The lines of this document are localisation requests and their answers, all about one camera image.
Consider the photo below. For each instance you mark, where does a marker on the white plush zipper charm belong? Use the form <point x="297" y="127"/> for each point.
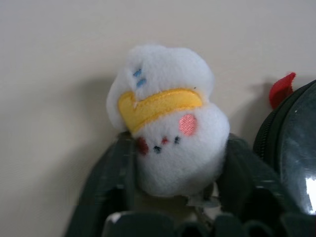
<point x="172" y="168"/>

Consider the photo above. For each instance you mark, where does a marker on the black paddle case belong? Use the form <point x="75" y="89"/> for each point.
<point x="291" y="148"/>

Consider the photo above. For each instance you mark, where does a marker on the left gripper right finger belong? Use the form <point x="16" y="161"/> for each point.
<point x="247" y="187"/>

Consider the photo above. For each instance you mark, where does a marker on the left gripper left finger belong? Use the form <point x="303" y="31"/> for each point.
<point x="116" y="177"/>

